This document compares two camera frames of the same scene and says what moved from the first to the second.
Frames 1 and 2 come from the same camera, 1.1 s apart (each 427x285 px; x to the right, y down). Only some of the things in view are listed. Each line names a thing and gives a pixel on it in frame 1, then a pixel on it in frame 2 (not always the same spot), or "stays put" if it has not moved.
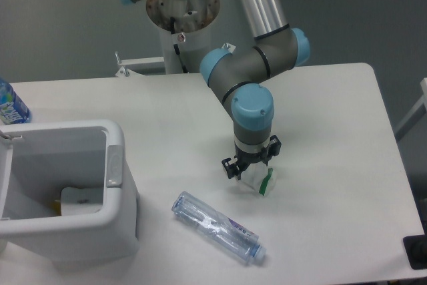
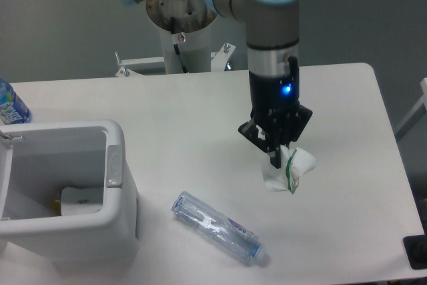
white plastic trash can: [39, 160] stays put
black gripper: [245, 159] -> [274, 102]
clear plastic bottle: [222, 228] stays put
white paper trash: [259, 177] -> [294, 163]
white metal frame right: [415, 114] stays put
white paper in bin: [75, 201] stays put
